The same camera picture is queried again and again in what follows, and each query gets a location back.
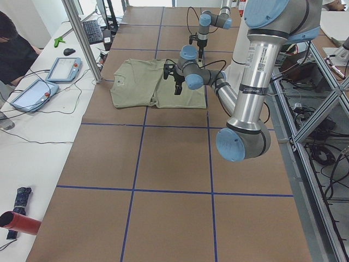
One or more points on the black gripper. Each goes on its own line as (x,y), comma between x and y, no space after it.
(201,46)
(179,78)

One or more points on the olive green long-sleeve shirt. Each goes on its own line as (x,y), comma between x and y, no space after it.
(141,83)

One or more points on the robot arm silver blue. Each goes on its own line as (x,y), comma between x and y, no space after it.
(207,19)
(266,26)

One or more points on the black keyboard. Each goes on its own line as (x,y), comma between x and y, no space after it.
(92,31)

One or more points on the far blue teach pendant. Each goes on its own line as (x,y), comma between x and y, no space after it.
(64,70)

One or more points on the blue teach pendant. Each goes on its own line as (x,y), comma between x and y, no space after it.
(35,96)
(64,70)

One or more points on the black computer mouse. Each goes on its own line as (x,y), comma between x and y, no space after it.
(68,51)

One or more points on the green plastic tool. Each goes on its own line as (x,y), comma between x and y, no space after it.
(57,41)

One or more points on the near blue teach pendant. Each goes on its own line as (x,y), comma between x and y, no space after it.
(35,96)

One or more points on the seated person dark shirt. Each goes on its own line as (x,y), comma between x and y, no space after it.
(17,56)

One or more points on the folded dark blue umbrella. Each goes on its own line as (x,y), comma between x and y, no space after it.
(20,204)

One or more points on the red cylinder tube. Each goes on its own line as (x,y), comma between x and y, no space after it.
(17,222)

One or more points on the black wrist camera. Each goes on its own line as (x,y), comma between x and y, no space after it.
(192,38)
(168,70)

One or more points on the grey aluminium frame post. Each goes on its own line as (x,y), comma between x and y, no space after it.
(76,24)

